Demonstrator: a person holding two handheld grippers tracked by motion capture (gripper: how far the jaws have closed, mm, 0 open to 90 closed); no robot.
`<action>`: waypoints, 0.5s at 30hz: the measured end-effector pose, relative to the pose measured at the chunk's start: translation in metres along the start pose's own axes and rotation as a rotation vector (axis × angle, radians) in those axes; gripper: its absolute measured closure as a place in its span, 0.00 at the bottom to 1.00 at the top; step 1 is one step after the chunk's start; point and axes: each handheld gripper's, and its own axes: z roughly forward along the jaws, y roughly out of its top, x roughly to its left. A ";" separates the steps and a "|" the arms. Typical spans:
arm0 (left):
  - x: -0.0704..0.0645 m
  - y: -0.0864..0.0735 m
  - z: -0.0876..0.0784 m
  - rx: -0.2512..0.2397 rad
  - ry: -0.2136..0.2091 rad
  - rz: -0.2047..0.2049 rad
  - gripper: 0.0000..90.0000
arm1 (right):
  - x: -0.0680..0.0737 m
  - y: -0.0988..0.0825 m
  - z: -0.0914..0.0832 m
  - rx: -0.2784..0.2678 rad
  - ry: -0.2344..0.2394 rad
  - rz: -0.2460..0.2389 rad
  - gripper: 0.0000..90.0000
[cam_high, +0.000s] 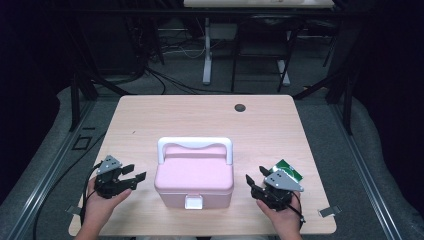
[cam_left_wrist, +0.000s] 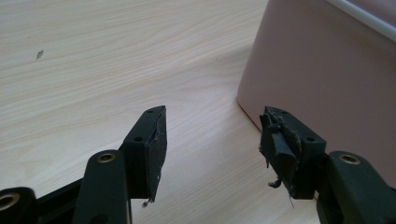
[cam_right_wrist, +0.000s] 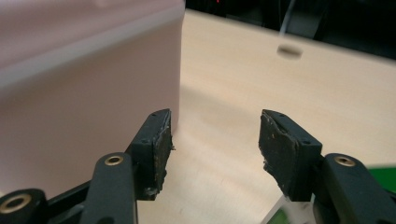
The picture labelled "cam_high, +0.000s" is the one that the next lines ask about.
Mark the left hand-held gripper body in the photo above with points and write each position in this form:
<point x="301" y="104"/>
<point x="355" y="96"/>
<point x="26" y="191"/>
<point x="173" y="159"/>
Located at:
<point x="108" y="186"/>

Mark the metal table clamp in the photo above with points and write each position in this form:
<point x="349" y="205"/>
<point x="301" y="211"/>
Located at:
<point x="73" y="210"/>
<point x="330" y="211"/>

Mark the white desk top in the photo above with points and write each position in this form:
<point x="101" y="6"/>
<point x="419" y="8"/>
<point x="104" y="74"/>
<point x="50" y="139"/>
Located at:
<point x="256" y="3"/>

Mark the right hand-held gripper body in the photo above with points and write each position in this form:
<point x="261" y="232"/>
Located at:
<point x="280" y="183"/>

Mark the black chair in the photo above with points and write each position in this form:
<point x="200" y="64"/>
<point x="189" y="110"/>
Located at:
<point x="266" y="25"/>

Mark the person's left hand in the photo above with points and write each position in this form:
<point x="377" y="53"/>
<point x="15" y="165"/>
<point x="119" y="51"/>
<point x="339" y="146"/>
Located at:
<point x="100" y="210"/>

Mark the aluminium floor rail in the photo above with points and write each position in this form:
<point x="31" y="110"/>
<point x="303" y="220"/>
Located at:
<point x="366" y="180"/>
<point x="43" y="180"/>

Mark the white desk leg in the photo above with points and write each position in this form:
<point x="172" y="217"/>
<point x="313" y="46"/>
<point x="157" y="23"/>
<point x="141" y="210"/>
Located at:
<point x="207" y="60"/>
<point x="284" y="73"/>

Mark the pink storage box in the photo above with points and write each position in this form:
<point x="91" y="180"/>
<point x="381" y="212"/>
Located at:
<point x="193" y="176"/>

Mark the dark round table grommet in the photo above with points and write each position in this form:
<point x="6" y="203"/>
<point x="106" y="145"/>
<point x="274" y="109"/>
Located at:
<point x="240" y="107"/>

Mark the person's right hand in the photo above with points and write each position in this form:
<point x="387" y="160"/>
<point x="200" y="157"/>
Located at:
<point x="286" y="220"/>

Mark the black metal stand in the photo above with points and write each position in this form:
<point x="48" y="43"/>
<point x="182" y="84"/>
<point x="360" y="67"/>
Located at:
<point x="347" y="106"/>
<point x="75" y="100"/>

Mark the small green box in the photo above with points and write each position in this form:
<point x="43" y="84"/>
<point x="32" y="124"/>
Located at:
<point x="286" y="165"/>

